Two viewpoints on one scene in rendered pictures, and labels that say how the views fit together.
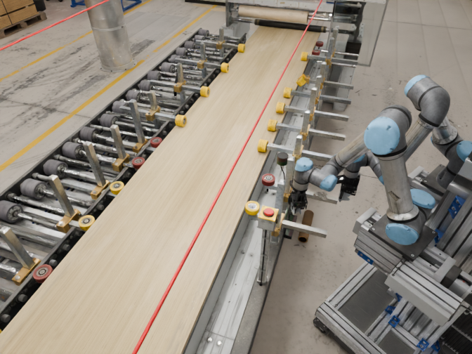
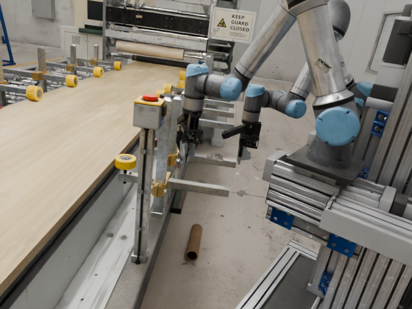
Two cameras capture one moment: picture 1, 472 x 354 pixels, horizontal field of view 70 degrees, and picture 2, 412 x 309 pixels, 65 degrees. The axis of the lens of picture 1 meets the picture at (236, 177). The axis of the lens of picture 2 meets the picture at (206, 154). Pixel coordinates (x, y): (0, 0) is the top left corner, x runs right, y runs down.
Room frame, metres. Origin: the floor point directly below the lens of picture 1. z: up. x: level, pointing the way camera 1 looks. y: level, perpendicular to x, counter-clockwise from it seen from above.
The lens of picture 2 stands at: (0.09, -0.05, 1.42)
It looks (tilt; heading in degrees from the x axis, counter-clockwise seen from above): 22 degrees down; 343
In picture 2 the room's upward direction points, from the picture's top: 8 degrees clockwise
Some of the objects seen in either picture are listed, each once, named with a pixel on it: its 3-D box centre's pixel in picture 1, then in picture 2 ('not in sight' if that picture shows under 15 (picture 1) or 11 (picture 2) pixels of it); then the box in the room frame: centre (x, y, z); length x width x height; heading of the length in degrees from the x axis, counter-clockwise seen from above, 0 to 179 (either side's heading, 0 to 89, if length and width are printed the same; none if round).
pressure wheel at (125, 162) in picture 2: (251, 212); (125, 170); (1.27, -0.09, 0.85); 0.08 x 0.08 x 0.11
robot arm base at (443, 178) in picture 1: (455, 175); not in sight; (1.31, -1.14, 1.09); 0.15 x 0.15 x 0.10
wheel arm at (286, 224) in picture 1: (286, 224); (174, 184); (1.20, -0.28, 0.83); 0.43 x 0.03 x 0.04; 71
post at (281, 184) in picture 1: (277, 214); (162, 160); (1.18, -0.22, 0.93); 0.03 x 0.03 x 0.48; 71
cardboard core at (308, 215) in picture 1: (305, 225); (194, 241); (1.84, -0.59, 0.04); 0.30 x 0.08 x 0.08; 161
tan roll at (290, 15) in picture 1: (290, 15); (167, 53); (4.06, -0.62, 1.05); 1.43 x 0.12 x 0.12; 71
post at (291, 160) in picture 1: (286, 189); (172, 149); (1.42, -0.30, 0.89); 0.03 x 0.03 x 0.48; 71
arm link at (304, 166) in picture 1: (303, 171); (197, 81); (1.18, -0.31, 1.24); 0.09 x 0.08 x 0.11; 51
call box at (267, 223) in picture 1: (267, 218); (149, 113); (0.94, -0.13, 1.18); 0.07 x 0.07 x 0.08; 71
